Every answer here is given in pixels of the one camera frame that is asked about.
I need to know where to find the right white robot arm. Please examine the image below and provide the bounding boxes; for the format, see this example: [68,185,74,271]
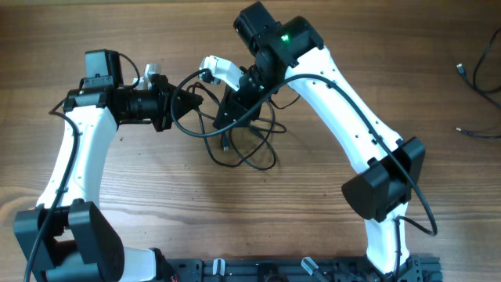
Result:
[200,2,425,275]

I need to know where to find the black USB-A cable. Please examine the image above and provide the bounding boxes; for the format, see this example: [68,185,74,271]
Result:
[186,81,287,172]

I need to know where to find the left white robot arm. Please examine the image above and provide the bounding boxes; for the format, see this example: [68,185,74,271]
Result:
[13,49,203,281]

